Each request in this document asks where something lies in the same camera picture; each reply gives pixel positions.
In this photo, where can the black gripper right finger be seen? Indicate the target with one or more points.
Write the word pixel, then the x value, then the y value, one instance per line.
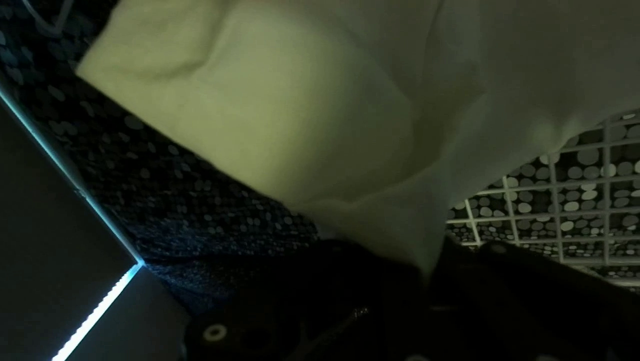
pixel 533 300

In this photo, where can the white bedsheet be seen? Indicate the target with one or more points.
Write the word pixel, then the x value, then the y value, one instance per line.
pixel 301 121

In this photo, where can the black duvet with grey spots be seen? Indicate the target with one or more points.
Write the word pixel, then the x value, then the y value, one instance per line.
pixel 167 200

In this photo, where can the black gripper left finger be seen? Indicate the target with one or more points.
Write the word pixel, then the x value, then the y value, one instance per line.
pixel 367 286

